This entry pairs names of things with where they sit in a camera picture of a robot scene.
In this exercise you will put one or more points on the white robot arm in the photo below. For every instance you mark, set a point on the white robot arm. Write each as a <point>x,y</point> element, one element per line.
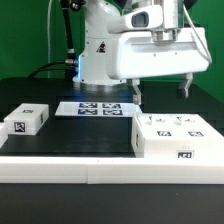
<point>87,36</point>

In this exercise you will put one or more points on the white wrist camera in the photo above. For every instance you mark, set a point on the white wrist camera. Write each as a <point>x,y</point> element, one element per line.
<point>145,18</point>

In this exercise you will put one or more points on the white cabinet body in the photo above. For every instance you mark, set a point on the white cabinet body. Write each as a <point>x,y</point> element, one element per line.
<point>175,147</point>

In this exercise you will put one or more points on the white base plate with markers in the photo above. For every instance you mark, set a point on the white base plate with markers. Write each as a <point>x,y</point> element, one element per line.
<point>97,109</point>

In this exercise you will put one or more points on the white U-shaped obstacle frame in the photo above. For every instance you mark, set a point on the white U-shaped obstacle frame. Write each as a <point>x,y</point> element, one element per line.
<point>58,154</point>

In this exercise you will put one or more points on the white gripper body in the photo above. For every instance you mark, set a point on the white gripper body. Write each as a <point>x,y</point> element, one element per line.
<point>135,55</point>

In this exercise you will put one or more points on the white cabinet top block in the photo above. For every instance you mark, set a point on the white cabinet top block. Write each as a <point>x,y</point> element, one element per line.
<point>27,119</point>

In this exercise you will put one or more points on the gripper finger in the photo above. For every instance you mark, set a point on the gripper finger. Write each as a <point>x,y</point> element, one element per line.
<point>137,95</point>
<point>183,88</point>

